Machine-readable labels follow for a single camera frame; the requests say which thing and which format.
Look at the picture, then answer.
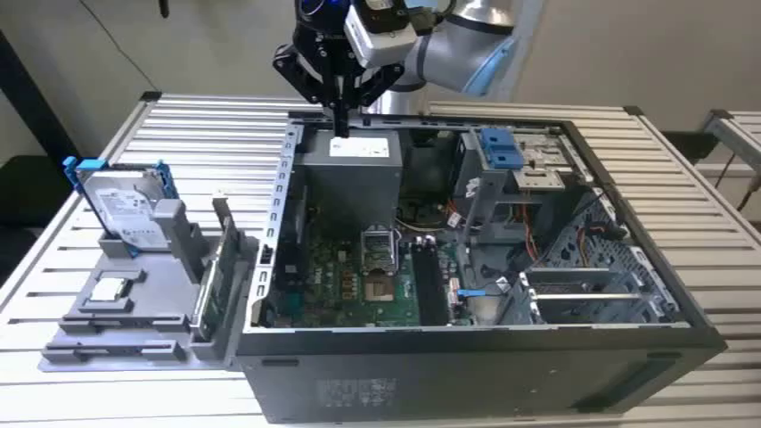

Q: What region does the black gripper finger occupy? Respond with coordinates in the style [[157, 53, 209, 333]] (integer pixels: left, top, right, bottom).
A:
[[271, 42, 344, 137], [341, 63, 406, 137]]

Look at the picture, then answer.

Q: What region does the black RAM stick blue label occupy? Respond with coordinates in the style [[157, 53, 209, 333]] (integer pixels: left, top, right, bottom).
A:
[[44, 341, 180, 354]]

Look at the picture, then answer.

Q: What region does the grey power supply unit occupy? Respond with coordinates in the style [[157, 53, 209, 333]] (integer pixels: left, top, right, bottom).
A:
[[293, 128, 406, 233]]

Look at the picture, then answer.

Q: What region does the blue disk carrier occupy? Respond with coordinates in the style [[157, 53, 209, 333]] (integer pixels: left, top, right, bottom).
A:
[[478, 127, 525, 173]]

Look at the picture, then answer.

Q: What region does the metal disk bay cage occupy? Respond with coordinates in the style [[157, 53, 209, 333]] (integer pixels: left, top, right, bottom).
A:
[[454, 127, 596, 244]]

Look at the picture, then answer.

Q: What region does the metal socket cover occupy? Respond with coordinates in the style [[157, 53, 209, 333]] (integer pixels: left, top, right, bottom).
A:
[[358, 228, 400, 274]]

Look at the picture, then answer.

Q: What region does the hard disk in blue carrier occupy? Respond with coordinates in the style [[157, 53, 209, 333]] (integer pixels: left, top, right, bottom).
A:
[[61, 155, 180, 258]]

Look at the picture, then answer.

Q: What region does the green motherboard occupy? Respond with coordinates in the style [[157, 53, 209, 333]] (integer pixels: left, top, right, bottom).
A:
[[276, 195, 477, 327]]

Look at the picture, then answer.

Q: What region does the CPU socket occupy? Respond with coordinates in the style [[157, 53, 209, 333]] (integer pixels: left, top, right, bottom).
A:
[[362, 272, 398, 304]]

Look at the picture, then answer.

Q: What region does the green graphics card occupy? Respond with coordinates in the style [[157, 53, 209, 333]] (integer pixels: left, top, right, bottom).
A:
[[189, 186, 252, 342]]

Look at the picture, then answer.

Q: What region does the grey parts rack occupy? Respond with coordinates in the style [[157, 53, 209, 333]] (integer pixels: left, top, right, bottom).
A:
[[39, 198, 261, 371]]

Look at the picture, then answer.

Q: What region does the black chair back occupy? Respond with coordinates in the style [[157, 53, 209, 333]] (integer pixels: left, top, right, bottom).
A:
[[658, 130, 722, 167]]

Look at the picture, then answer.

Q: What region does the silver CPU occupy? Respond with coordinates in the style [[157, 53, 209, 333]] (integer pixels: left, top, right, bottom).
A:
[[88, 278, 129, 300]]

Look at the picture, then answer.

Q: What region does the grey perforated disk bay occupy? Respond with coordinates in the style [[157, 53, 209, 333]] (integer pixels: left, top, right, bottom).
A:
[[498, 266, 678, 326]]

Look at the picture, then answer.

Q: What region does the metal slat side table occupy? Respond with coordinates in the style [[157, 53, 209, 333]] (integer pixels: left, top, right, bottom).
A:
[[692, 109, 761, 179]]

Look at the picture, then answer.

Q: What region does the black PC case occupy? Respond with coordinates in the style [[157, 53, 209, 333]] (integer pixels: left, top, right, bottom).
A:
[[228, 109, 730, 424]]

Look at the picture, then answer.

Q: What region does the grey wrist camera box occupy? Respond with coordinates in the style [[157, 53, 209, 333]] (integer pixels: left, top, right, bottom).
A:
[[342, 0, 417, 70]]

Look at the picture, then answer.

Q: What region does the thick black camera cable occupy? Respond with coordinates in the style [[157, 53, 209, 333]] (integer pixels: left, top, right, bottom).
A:
[[413, 0, 460, 37]]

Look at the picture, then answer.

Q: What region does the thin wall cable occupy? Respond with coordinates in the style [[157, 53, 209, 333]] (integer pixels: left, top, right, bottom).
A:
[[76, 0, 160, 95]]

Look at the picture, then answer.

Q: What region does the orange wire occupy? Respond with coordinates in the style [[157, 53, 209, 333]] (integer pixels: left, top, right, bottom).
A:
[[514, 202, 540, 264]]

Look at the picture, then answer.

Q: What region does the black slanted post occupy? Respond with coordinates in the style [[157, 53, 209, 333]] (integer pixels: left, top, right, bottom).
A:
[[0, 29, 83, 160]]

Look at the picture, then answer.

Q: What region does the red yellow wire bundle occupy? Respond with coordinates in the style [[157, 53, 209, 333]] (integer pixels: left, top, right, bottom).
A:
[[576, 222, 626, 264]]

